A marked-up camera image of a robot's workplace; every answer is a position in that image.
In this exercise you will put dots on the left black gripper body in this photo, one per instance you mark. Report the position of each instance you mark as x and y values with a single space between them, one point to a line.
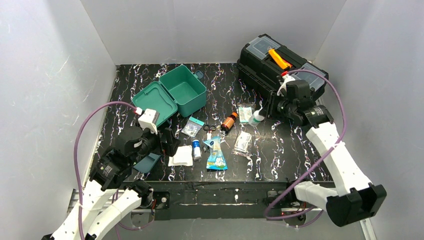
167 141

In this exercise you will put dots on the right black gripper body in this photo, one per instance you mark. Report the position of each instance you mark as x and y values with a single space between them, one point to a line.
273 107

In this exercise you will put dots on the white gauze pad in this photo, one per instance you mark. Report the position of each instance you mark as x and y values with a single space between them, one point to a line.
182 157

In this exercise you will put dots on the white plastic bottle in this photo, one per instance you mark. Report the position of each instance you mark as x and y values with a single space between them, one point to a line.
257 117

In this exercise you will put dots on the blue cotton swab pouch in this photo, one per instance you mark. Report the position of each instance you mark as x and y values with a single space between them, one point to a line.
216 160

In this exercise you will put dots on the brown medicine bottle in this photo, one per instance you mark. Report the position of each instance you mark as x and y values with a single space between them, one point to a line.
229 121

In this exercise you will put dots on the green medicine box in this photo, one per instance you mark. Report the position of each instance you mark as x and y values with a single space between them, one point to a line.
177 91

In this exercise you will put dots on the clear plastic bag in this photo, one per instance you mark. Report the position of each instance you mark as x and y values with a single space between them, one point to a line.
242 145

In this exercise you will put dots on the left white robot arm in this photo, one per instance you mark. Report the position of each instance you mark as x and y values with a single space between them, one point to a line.
89 220

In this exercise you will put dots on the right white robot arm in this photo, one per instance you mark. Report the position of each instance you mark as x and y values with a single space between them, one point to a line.
354 197

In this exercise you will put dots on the small blue capped bottle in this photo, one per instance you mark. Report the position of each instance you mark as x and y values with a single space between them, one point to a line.
197 153

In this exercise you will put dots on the zip bag teal header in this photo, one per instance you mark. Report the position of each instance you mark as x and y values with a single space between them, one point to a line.
192 127

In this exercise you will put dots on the green bandage packet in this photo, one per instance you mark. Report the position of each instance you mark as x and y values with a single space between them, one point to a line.
245 111

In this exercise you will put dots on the dark teal tray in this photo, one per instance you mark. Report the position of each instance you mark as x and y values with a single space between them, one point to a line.
147 163

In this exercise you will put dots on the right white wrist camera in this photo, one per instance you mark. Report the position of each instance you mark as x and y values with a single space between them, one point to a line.
282 91

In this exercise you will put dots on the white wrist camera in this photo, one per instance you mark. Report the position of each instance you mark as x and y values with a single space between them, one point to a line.
282 91
148 120

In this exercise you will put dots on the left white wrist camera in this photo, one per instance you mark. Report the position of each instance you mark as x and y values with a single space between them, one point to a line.
148 120

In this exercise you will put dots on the black handled scissors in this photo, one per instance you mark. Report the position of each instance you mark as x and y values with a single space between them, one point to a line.
209 128

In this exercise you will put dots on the black toolbox orange handle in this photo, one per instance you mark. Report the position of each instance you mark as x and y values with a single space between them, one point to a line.
258 70

